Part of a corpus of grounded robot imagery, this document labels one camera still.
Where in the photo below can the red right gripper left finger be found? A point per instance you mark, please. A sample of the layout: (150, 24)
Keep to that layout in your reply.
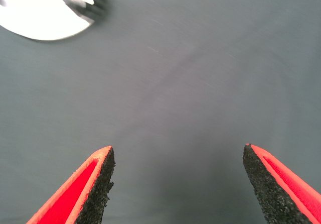
(75, 196)

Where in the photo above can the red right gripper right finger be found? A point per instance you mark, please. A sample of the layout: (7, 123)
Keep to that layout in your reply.
(281, 191)

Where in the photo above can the small steel planetary gear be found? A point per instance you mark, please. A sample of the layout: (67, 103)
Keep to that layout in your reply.
(82, 8)

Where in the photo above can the round metal carrier plate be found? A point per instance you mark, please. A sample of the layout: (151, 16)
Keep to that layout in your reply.
(37, 15)

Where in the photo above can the dark grey table cloth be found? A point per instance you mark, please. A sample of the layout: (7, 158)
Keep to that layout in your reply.
(175, 83)

